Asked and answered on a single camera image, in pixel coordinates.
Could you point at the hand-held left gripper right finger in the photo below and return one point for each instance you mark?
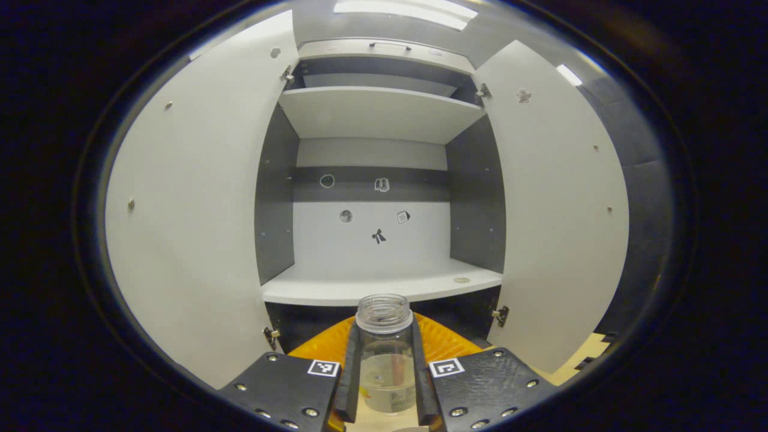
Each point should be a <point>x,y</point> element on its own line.
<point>423,384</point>

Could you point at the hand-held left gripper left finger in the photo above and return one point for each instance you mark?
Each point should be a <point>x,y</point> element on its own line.
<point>353,384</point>

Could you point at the clear glass bottle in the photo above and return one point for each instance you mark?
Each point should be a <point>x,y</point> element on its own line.
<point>386,360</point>

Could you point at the grey cabinet door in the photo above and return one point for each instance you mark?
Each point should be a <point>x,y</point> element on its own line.
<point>558,210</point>
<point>198,210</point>

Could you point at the grey cabinet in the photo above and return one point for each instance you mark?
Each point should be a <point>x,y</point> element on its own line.
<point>372,114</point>

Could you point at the black backdrop cloth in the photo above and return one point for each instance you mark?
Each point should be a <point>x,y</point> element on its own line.
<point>648,210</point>

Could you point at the ceiling light panel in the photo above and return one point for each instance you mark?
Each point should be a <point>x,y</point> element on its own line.
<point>408,12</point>
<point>568,75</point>

